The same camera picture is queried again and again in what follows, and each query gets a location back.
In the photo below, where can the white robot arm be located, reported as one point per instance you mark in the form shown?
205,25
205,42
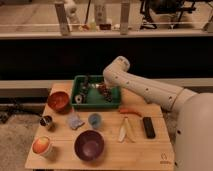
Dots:
194,131

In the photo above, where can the red bowl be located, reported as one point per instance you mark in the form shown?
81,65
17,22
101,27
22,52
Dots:
58,101

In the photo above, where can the purple bowl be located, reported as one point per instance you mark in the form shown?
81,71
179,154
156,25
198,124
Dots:
89,145

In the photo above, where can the red grape bunch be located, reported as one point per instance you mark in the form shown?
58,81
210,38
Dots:
104,91

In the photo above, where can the green plastic tray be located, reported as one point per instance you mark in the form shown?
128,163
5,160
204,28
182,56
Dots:
94,100

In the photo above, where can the black tool in tray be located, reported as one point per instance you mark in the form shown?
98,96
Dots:
84,88

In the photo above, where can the white tape roll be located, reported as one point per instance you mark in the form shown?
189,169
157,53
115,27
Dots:
78,99

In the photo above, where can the orange carrot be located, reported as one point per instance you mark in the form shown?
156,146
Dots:
128,111

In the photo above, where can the small blue cup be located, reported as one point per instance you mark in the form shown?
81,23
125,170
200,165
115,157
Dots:
95,120

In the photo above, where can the crumpled blue cloth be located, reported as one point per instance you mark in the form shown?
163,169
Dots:
74,121

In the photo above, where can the black remote control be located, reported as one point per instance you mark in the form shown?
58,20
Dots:
148,126

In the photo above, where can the small metal cup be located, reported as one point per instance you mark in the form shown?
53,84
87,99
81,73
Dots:
47,122

